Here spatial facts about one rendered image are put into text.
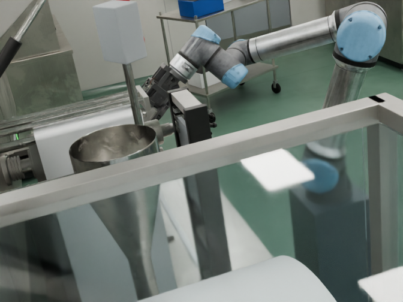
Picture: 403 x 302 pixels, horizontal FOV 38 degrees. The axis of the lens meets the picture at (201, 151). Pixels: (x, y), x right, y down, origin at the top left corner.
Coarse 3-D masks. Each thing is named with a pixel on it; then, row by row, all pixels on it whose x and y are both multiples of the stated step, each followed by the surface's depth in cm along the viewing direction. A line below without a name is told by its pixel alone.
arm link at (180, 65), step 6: (174, 60) 168; (180, 60) 167; (186, 60) 167; (174, 66) 167; (180, 66) 167; (186, 66) 167; (192, 66) 167; (180, 72) 167; (186, 72) 167; (192, 72) 169; (186, 78) 170
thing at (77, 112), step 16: (112, 96) 139; (128, 96) 137; (144, 96) 134; (48, 112) 136; (64, 112) 133; (80, 112) 131; (96, 112) 132; (112, 112) 134; (0, 128) 130; (16, 128) 128; (32, 128) 129; (48, 128) 130
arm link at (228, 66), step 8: (216, 56) 166; (224, 56) 167; (232, 56) 169; (240, 56) 172; (208, 64) 167; (216, 64) 167; (224, 64) 166; (232, 64) 167; (240, 64) 168; (216, 72) 168; (224, 72) 167; (232, 72) 166; (240, 72) 167; (224, 80) 168; (232, 80) 167; (240, 80) 167; (232, 88) 170
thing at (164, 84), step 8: (160, 72) 169; (168, 72) 168; (176, 72) 167; (152, 80) 168; (160, 80) 168; (168, 80) 169; (176, 80) 170; (184, 80) 169; (144, 88) 171; (152, 88) 167; (160, 88) 167; (168, 88) 170; (152, 96) 167; (160, 96) 169; (152, 104) 168; (160, 104) 169
